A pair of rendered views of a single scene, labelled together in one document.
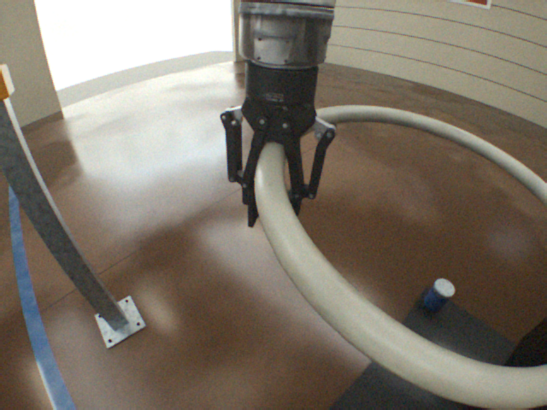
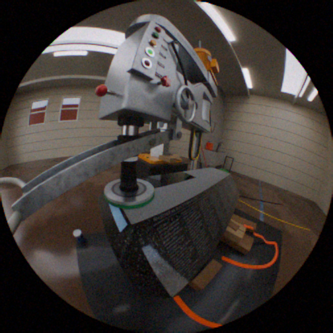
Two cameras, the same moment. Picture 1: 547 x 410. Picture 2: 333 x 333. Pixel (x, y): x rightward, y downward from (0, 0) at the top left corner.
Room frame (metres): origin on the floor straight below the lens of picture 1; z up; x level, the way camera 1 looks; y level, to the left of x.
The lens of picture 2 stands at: (-0.27, -0.43, 1.04)
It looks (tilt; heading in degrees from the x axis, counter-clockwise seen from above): 15 degrees down; 274
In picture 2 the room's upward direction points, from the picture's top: 6 degrees clockwise
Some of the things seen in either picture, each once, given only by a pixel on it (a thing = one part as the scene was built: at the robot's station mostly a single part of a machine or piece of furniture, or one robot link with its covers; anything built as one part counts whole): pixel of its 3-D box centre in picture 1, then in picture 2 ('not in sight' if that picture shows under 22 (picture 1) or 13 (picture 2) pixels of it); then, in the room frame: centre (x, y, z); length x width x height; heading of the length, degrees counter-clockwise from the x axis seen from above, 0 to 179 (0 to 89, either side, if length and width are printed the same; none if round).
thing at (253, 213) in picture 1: (253, 203); not in sight; (0.31, 0.03, 0.83); 0.03 x 0.01 x 0.07; 165
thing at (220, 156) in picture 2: not in sight; (213, 162); (-1.74, -4.18, 0.43); 1.30 x 0.62 x 0.86; 48
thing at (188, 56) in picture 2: not in sight; (185, 67); (-0.27, -1.08, 1.60); 0.96 x 0.25 x 0.17; 59
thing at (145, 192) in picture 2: not in sight; (129, 188); (-0.09, -0.78, 0.82); 0.21 x 0.21 x 0.01
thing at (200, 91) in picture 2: not in sight; (186, 105); (-0.30, -1.11, 1.28); 0.74 x 0.23 x 0.49; 59
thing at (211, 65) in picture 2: not in sight; (201, 65); (-0.44, -1.34, 1.88); 0.31 x 0.28 x 0.40; 149
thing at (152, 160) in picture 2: not in sight; (158, 157); (-0.04, -1.87, 0.76); 0.49 x 0.49 x 0.05; 42
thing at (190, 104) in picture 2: not in sight; (178, 104); (-0.26, -0.82, 1.18); 0.15 x 0.10 x 0.15; 59
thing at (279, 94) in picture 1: (279, 102); not in sight; (0.29, -0.01, 0.98); 0.08 x 0.07 x 0.09; 75
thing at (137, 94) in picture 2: not in sight; (152, 81); (-0.13, -0.85, 1.30); 0.36 x 0.22 x 0.45; 59
